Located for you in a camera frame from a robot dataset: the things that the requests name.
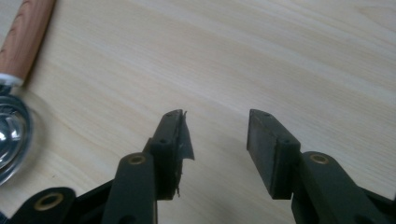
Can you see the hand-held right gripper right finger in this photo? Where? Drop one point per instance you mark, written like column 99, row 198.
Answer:
column 274, row 155

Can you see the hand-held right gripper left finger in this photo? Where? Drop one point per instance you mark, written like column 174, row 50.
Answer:
column 165, row 155

